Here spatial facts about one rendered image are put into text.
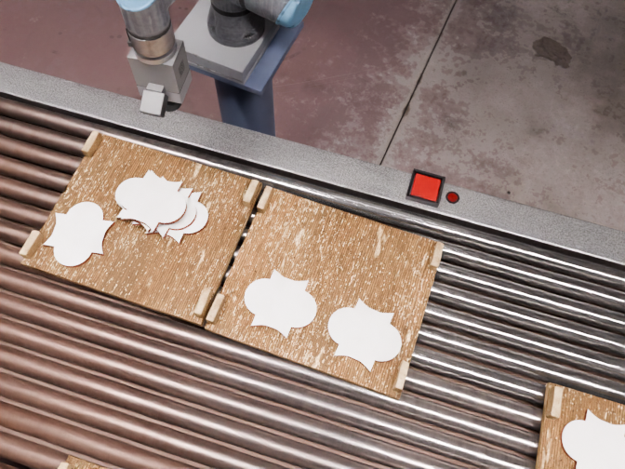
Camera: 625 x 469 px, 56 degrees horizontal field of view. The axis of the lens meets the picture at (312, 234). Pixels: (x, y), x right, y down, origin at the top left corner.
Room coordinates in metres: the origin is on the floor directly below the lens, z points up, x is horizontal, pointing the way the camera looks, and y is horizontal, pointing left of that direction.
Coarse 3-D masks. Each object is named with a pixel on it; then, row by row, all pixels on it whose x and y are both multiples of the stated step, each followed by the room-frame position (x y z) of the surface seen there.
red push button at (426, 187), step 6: (420, 174) 0.71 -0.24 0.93; (414, 180) 0.69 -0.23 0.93; (420, 180) 0.69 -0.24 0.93; (426, 180) 0.69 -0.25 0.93; (432, 180) 0.70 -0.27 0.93; (438, 180) 0.70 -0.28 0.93; (414, 186) 0.68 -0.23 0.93; (420, 186) 0.68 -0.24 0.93; (426, 186) 0.68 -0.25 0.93; (432, 186) 0.68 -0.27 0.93; (438, 186) 0.68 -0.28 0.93; (414, 192) 0.66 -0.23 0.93; (420, 192) 0.66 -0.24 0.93; (426, 192) 0.66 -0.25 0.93; (432, 192) 0.66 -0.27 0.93; (426, 198) 0.65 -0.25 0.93; (432, 198) 0.65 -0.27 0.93
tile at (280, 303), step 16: (256, 288) 0.40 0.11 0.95; (272, 288) 0.41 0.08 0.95; (288, 288) 0.41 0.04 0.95; (304, 288) 0.41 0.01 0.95; (256, 304) 0.37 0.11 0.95; (272, 304) 0.37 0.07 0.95; (288, 304) 0.37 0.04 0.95; (304, 304) 0.38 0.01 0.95; (256, 320) 0.34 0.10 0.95; (272, 320) 0.34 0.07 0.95; (288, 320) 0.34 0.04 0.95; (304, 320) 0.34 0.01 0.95
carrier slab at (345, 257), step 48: (288, 240) 0.52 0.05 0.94; (336, 240) 0.53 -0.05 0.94; (384, 240) 0.53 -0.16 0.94; (432, 240) 0.54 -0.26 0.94; (240, 288) 0.41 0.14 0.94; (336, 288) 0.42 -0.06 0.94; (384, 288) 0.42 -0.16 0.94; (240, 336) 0.31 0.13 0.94; (288, 336) 0.31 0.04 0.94; (384, 384) 0.22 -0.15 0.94
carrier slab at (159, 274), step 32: (96, 160) 0.70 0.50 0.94; (128, 160) 0.70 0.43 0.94; (160, 160) 0.71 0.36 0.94; (64, 192) 0.61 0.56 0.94; (96, 192) 0.62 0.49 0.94; (224, 192) 0.63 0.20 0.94; (128, 224) 0.54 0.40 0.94; (224, 224) 0.55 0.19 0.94; (32, 256) 0.45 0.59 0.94; (96, 256) 0.46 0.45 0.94; (128, 256) 0.47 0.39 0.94; (160, 256) 0.47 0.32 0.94; (192, 256) 0.47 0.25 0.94; (224, 256) 0.48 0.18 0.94; (96, 288) 0.39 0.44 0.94; (128, 288) 0.39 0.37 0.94; (160, 288) 0.40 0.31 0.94; (192, 288) 0.40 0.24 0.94; (192, 320) 0.33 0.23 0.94
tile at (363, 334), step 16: (336, 320) 0.35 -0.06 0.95; (352, 320) 0.35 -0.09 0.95; (368, 320) 0.35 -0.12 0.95; (384, 320) 0.35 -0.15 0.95; (336, 336) 0.31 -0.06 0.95; (352, 336) 0.31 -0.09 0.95; (368, 336) 0.32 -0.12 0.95; (384, 336) 0.32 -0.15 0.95; (400, 336) 0.32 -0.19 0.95; (336, 352) 0.28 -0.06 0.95; (352, 352) 0.28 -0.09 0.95; (368, 352) 0.28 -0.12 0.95; (384, 352) 0.29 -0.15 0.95; (368, 368) 0.25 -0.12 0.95
